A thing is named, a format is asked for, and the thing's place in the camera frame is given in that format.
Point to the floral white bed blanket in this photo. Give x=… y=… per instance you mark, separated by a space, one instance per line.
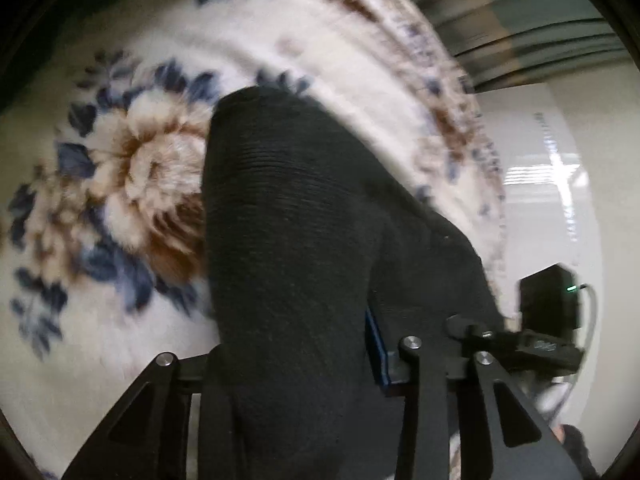
x=101 y=160

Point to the white headboard panel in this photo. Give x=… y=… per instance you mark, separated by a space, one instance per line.
x=549 y=212

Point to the black striped t-shirt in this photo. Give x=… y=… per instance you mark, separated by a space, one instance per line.
x=304 y=229

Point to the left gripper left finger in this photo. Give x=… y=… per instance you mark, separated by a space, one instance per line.
x=145 y=434

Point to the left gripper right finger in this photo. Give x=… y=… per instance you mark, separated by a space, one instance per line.
x=502 y=434

